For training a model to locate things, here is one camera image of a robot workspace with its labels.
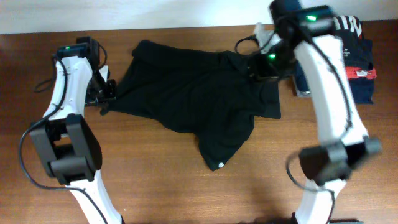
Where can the red folded garment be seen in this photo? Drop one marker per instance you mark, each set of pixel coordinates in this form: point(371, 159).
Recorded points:
point(356, 72)

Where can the grey folded garment bottom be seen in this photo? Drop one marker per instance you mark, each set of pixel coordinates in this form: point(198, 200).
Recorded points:
point(301, 86)

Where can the black folded printed shirt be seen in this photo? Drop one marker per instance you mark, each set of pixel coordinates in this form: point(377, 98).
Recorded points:
point(356, 49)

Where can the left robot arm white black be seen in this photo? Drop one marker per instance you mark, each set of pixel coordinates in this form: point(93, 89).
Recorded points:
point(66, 146)

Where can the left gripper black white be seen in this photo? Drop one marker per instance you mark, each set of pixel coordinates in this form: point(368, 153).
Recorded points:
point(104, 100)

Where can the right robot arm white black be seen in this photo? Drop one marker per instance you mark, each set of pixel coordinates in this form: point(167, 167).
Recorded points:
point(308, 36)

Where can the navy folded garment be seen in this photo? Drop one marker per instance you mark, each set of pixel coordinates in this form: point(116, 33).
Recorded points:
point(362, 90)

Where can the black t-shirt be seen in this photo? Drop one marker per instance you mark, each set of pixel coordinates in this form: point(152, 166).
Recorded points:
point(208, 94)

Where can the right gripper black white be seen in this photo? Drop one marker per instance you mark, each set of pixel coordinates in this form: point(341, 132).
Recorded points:
point(257, 70)

